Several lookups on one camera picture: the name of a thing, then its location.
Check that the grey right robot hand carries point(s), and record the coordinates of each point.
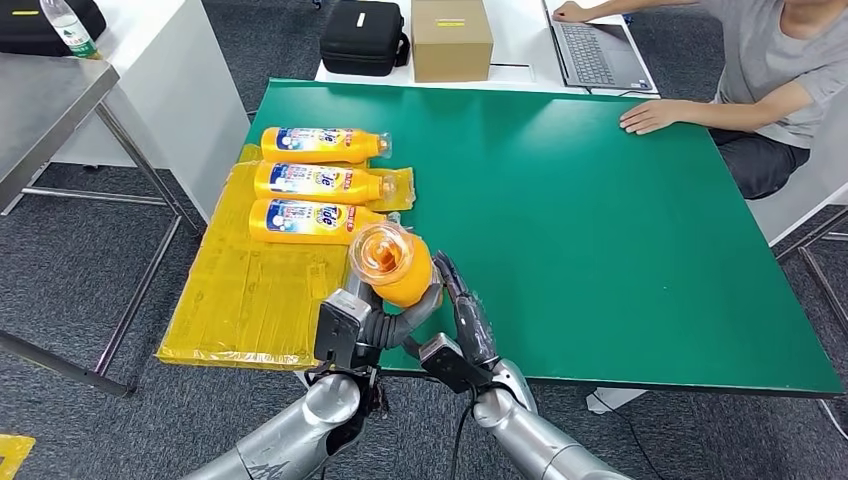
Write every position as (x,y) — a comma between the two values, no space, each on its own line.
(474,324)

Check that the person's right hand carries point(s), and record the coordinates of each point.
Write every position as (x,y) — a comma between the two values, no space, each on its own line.
(571,12)

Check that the person's left hand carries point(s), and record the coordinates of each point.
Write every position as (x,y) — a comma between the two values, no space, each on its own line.
(649,118)

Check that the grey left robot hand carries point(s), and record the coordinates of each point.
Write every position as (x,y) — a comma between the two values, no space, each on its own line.
(397,324)

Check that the orange detergent bottle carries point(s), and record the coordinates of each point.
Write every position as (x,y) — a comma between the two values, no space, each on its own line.
(318,146)
(318,183)
(397,265)
(298,222)

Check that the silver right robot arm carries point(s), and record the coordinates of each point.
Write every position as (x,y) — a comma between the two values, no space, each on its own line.
(530,437)

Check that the clear plastic water bottle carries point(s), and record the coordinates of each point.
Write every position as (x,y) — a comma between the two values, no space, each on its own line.
(69,28)

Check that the grey laptop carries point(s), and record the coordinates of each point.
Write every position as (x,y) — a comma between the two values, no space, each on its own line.
(596,56)

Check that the brown cardboard box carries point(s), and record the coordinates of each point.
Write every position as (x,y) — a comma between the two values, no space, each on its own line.
(452,53)

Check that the person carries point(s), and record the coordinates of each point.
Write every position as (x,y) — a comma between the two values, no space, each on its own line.
(768,73)

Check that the yellow taped cardboard sheet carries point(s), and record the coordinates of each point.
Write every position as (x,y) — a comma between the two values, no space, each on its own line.
(245,298)

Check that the white table foot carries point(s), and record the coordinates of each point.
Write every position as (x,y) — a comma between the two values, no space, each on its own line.
(615,400)

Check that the white desk with metal legs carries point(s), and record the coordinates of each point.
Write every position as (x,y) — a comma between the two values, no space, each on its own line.
(815,205)

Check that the white table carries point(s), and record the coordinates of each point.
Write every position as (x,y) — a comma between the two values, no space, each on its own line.
(189,99)

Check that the steel table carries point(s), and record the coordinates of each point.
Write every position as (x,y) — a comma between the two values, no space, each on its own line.
(46,112)

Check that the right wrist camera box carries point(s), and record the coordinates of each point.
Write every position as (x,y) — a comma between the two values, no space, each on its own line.
(450,364)

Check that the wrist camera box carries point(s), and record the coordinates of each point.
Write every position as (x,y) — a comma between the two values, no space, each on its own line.
(338,324)
(450,364)

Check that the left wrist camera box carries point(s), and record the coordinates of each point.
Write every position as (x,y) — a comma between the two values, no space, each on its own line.
(338,324)

